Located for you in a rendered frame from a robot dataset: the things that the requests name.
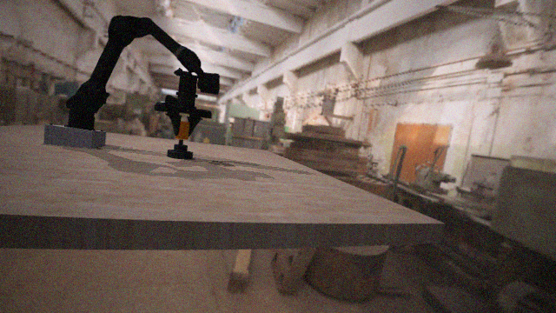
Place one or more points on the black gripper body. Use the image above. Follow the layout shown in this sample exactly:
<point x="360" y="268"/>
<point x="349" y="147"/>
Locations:
<point x="185" y="101"/>

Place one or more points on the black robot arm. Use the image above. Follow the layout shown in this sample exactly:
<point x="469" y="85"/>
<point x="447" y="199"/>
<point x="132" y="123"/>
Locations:
<point x="122" y="30"/>

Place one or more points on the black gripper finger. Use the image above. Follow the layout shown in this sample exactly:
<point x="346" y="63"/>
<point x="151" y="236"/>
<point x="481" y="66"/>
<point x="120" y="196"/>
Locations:
<point x="175" y="119"/>
<point x="193" y="122"/>

